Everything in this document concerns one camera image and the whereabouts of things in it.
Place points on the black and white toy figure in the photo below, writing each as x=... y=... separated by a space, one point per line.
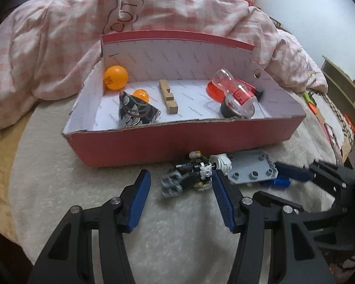
x=192 y=171

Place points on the red tube with black cap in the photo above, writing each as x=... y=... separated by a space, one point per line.
x=250 y=86

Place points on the orange lid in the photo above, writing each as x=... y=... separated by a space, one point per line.
x=213 y=90

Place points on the orange and green toy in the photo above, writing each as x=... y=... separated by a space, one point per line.
x=312 y=106

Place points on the pink checked quilt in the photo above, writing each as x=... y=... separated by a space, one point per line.
x=47 y=35

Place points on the wooden shelf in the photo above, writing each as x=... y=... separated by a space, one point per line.
x=337 y=77

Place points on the wooden block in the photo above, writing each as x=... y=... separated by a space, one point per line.
x=168 y=97

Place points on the pink cardboard box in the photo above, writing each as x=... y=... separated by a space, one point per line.
x=165 y=145

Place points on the small orange ball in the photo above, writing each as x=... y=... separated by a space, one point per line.
x=141 y=95

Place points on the clear bottle with red label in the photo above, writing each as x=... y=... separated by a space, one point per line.
x=239 y=99

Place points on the grey toy brick plate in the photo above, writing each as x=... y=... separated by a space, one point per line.
x=251 y=168

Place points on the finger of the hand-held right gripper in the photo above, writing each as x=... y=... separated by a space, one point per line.
x=278 y=201
x=293 y=171

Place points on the patterned bed sheet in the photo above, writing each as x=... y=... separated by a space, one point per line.
x=3 y=168

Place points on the large orange ball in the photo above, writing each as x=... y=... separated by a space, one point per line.
x=117 y=75

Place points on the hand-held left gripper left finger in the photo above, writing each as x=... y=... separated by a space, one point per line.
x=140 y=201

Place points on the black patterned triangular pouch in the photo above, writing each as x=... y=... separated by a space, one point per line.
x=137 y=114

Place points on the blue toy piece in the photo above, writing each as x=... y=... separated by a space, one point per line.
x=276 y=182

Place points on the orange toy piece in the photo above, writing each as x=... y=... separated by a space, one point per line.
x=351 y=123

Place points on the grey tape roll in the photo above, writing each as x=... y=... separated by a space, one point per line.
x=226 y=109

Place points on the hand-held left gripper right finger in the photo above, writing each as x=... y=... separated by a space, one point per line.
x=224 y=201

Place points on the white fleece blanket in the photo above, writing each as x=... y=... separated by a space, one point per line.
x=62 y=183

